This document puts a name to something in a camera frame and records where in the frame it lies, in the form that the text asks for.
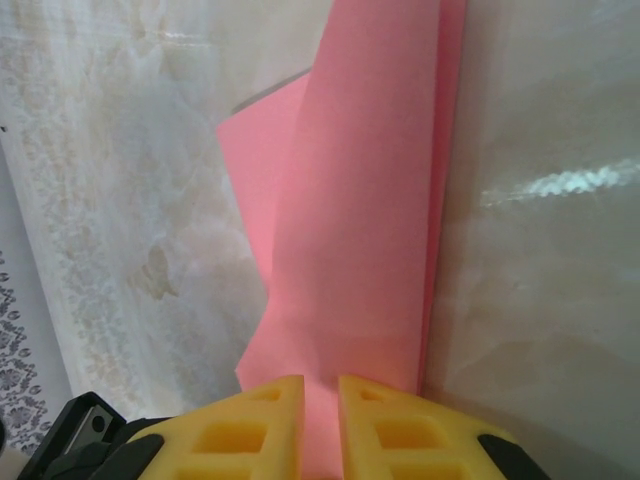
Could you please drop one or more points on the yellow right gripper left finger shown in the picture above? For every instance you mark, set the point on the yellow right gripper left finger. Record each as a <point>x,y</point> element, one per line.
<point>225,440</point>

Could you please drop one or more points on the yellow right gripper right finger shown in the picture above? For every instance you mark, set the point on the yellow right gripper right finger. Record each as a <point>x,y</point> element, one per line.
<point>415,440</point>

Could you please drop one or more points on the pink cloth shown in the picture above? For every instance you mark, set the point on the pink cloth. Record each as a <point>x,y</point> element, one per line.
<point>360,200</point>

